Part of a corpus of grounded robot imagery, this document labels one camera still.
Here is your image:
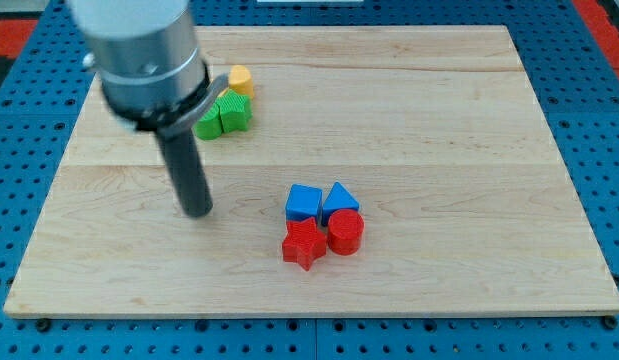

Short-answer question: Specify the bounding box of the light wooden board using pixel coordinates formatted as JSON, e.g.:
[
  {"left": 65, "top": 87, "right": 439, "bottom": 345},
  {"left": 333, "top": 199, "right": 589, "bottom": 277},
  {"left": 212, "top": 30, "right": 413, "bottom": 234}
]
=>
[{"left": 4, "top": 26, "right": 619, "bottom": 319}]

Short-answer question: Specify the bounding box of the red star block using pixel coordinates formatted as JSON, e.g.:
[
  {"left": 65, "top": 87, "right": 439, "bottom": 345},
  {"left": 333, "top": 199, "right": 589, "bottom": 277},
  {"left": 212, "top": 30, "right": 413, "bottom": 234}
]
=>
[{"left": 281, "top": 217, "right": 327, "bottom": 271}]

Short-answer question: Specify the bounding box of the green star block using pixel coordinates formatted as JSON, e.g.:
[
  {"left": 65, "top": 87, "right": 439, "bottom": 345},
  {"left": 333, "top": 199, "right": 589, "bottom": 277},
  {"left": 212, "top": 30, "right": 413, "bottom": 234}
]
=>
[{"left": 216, "top": 90, "right": 252, "bottom": 133}]

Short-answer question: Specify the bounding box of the blue cube block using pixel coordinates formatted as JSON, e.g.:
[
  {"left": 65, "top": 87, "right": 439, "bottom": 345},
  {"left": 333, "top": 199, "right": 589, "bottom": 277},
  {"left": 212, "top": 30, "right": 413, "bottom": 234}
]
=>
[{"left": 285, "top": 184, "right": 323, "bottom": 221}]

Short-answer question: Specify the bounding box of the yellow rounded block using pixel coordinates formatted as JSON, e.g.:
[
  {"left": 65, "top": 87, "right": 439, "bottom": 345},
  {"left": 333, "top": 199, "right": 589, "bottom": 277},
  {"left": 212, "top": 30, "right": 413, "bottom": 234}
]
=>
[{"left": 229, "top": 65, "right": 255, "bottom": 99}]

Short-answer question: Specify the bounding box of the blue triangle block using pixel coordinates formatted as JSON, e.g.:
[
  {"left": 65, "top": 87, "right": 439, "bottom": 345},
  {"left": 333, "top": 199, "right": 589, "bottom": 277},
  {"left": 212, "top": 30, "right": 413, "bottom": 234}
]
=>
[{"left": 321, "top": 181, "right": 360, "bottom": 227}]

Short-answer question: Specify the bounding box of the red cylinder block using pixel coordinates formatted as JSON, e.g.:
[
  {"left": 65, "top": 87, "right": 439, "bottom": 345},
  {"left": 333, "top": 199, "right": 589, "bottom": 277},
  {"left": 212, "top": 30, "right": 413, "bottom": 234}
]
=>
[{"left": 327, "top": 209, "right": 365, "bottom": 256}]

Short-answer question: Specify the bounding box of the green rounded block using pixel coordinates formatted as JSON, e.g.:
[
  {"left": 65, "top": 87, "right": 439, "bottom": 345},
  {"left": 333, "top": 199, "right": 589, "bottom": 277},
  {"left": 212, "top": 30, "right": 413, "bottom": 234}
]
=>
[{"left": 193, "top": 104, "right": 223, "bottom": 140}]

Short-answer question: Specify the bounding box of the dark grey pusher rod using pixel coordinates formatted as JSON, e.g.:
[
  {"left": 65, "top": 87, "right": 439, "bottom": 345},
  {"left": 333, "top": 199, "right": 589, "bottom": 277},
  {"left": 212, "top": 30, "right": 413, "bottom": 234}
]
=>
[{"left": 156, "top": 130, "right": 213, "bottom": 218}]

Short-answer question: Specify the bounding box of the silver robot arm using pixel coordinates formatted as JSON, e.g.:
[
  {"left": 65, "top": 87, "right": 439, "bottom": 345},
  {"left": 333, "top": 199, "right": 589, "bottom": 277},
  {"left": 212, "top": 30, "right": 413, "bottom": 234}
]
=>
[{"left": 67, "top": 0, "right": 229, "bottom": 218}]

